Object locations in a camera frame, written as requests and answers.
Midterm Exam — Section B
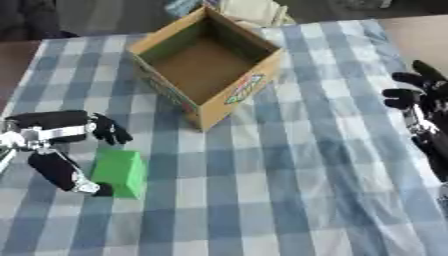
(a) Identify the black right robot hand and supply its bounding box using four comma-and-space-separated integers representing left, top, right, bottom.
379, 59, 448, 183

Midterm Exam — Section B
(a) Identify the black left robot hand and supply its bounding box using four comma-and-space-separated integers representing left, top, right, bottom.
1, 109, 135, 198

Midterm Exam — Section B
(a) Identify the tan cardboard box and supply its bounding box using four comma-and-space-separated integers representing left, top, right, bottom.
124, 4, 287, 133

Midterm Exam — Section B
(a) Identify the green rectangular block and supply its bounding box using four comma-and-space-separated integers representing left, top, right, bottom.
89, 147, 149, 200

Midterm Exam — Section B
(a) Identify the blue patterned bag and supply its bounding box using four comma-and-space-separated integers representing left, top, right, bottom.
162, 0, 207, 18

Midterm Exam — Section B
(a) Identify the white bag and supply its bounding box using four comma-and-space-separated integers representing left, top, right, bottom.
218, 0, 298, 28

